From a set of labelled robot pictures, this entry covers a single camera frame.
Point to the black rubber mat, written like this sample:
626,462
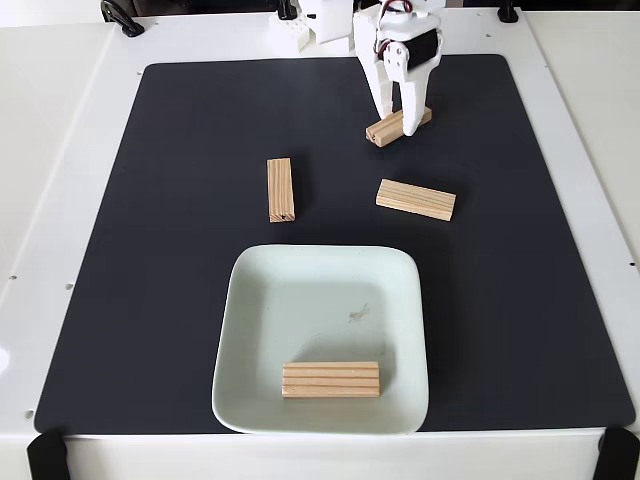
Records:
150,250

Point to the grooved wooden block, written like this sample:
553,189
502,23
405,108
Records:
381,134
416,199
330,380
280,190

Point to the black table clamp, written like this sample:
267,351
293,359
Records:
286,10
122,17
508,12

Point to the pale green square plate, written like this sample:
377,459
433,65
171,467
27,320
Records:
260,300

